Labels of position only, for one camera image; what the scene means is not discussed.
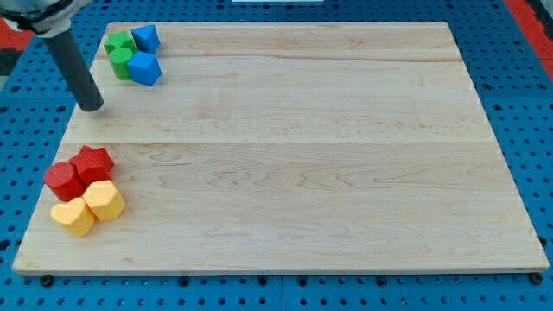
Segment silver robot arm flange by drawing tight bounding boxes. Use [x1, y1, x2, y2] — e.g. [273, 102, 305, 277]
[1, 0, 92, 38]

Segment blue cube block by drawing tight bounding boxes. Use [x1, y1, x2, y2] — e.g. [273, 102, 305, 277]
[127, 51, 162, 86]

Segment light wooden board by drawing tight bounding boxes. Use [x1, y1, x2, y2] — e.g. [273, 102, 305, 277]
[13, 22, 550, 276]

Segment blue triangular block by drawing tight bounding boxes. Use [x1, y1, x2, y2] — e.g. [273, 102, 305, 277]
[131, 24, 161, 54]

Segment yellow hexagon block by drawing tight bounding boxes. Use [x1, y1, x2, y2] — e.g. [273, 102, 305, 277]
[83, 180, 126, 221]

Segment red star block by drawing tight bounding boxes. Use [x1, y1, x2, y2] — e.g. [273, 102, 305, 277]
[68, 145, 114, 187]

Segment green cylinder block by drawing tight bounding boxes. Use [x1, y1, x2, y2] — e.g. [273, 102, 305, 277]
[108, 48, 133, 80]

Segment green star block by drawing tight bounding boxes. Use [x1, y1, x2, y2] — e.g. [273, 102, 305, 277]
[104, 31, 137, 54]

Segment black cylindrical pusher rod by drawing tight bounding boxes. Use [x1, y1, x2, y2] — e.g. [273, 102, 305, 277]
[43, 30, 104, 112]

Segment yellow heart block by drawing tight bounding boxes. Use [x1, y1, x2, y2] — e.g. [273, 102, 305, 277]
[50, 197, 96, 238]

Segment red cylinder block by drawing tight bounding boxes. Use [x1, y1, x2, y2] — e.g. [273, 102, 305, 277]
[43, 162, 85, 201]

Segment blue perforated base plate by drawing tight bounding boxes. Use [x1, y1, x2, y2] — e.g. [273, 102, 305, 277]
[1, 0, 552, 310]

